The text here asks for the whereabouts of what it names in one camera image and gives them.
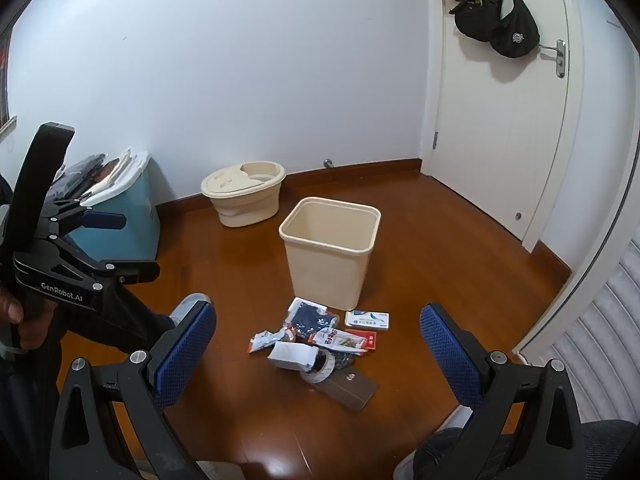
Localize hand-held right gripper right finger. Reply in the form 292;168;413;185
419;302;587;480

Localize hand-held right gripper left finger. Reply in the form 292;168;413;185
50;300;217;480

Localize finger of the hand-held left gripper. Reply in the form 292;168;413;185
42;200;127;236
50;237;162;286

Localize red cardboard box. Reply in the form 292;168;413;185
345;329;377;352

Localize white and blue medicine box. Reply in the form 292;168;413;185
344;310;391;331

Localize brown cardboard box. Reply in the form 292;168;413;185
322;367;381;413

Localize white paper box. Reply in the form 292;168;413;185
267;341;321;372

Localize red and white snack wrapper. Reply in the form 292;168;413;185
307;327;367;356

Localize dark blue packet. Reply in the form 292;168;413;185
285;298;337;338

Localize tape roll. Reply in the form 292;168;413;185
300;350;337;385

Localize beige plastic bin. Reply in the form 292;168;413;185
278;196;382;312

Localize black shoulder bag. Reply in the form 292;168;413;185
490;0;541;59
454;0;502;42

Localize person's left hand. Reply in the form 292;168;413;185
0;285;57;356

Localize blue storage box white lid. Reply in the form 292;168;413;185
65;152;162;273

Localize grey shoe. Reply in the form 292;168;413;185
169;293;213;328

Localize person's leg dark trousers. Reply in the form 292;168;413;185
65;285;176;356

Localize pile of folded clothes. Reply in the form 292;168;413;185
50;147;143;201

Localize beige round mop bucket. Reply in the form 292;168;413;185
201;160;287;228

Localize grey slatted panel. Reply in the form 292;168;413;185
515;240;640;421

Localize white door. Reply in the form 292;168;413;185
420;0;586;253

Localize metal door handle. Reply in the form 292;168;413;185
539;39;567;79

